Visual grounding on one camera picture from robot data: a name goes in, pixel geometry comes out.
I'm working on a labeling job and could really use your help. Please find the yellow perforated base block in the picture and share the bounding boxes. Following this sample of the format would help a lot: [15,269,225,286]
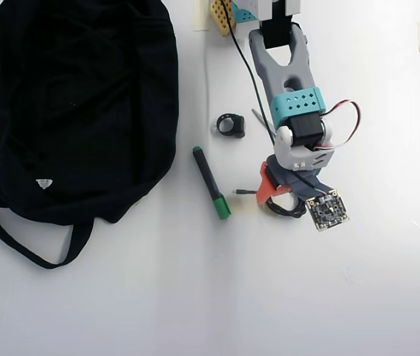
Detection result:
[209,0,237,37]

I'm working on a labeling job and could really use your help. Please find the red and white servo wire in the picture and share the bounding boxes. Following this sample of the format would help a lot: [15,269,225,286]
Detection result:
[316,99,362,151]

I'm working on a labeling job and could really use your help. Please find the thin black camera cable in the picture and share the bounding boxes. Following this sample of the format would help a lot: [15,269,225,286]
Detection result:
[220,0,326,196]

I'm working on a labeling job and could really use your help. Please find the green and black marker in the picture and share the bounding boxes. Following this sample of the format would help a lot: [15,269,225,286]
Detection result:
[191,145,232,221]

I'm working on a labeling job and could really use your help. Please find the blue handled scissors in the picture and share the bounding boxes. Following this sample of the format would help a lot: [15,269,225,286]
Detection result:
[251,108,271,131]

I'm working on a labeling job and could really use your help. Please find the black ring strap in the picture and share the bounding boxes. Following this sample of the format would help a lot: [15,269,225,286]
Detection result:
[216,113,247,139]

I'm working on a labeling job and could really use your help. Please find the black braided cable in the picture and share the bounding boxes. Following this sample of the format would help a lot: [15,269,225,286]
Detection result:
[232,188,308,220]

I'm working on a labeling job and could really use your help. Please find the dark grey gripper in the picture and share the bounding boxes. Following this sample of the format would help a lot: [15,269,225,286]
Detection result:
[255,156,332,205]

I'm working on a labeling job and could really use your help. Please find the black fabric bag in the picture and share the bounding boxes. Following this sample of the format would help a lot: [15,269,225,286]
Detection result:
[0,0,180,271]

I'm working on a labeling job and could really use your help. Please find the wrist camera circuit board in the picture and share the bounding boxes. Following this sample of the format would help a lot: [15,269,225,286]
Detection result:
[305,188,351,233]

